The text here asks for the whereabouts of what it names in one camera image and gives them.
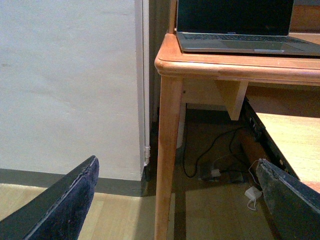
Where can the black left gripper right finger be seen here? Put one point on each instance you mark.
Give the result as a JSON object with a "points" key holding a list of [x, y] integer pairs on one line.
{"points": [[294, 206]]}

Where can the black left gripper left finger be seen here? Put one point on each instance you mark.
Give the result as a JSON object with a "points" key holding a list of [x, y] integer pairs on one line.
{"points": [[59, 212]]}

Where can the wooden desk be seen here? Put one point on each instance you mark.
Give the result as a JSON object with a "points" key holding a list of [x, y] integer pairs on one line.
{"points": [[212, 79]]}

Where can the black power strip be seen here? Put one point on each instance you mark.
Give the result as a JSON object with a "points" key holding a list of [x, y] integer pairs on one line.
{"points": [[233, 173]]}

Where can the wooden pull-out keyboard tray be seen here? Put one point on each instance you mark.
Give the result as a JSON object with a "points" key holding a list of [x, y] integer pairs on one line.
{"points": [[294, 124]]}

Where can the white power adapter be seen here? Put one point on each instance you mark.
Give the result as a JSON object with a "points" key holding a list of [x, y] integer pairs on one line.
{"points": [[253, 193]]}

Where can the grey laptop computer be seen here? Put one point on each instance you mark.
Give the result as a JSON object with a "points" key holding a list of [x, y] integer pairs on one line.
{"points": [[239, 26]]}

